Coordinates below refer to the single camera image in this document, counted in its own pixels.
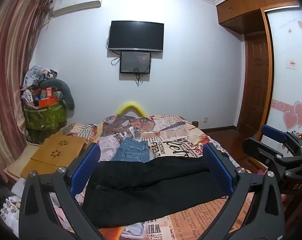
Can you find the wooden overhead cabinet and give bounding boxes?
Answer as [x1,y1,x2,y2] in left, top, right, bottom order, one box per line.
[216,0,301,34]

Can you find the green patterned bag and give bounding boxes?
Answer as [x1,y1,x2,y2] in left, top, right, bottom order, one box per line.
[23,102,67,132]

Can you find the small wall-mounted screen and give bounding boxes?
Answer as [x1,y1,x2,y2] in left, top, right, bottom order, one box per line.
[119,51,152,75]

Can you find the grey neck pillow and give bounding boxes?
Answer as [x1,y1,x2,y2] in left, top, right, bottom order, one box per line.
[39,79,75,110]

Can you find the orange box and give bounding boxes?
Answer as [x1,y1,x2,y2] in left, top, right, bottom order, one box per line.
[38,97,58,107]

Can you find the pile of clothes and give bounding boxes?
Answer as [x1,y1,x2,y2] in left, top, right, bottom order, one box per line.
[23,65,58,90]

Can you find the yellow curved cushion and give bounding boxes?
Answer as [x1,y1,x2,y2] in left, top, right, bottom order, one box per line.
[117,101,148,117]

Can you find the white air conditioner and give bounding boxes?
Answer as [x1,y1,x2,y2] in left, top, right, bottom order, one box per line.
[51,0,104,18]

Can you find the black pants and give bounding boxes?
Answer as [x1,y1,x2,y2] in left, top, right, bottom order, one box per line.
[82,155,229,229]

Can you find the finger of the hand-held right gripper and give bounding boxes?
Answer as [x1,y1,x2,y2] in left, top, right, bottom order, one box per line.
[261,124,302,155]
[242,137,302,195]

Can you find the striped red curtain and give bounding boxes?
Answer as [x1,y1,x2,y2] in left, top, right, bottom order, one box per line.
[0,0,53,188]

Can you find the wooden lap table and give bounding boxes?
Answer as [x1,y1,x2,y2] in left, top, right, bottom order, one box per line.
[21,134,87,178]

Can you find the blue jeans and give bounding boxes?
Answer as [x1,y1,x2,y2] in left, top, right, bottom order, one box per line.
[111,138,151,162]

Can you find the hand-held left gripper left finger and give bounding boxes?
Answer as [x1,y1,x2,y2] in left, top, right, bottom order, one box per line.
[18,143,109,240]

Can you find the wall-mounted black television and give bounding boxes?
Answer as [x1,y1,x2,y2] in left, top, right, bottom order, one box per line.
[108,20,164,53]

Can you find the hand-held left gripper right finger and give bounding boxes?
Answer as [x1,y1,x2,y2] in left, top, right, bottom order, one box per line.
[198,142,286,240]

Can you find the bed with newspaper-print sheet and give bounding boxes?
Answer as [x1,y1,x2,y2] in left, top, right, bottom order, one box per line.
[58,114,257,240]

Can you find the brown wooden door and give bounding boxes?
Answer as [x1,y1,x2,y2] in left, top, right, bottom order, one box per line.
[237,31,271,133]

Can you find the white wardrobe door with hearts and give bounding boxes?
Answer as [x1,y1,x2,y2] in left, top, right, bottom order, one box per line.
[264,5,302,143]

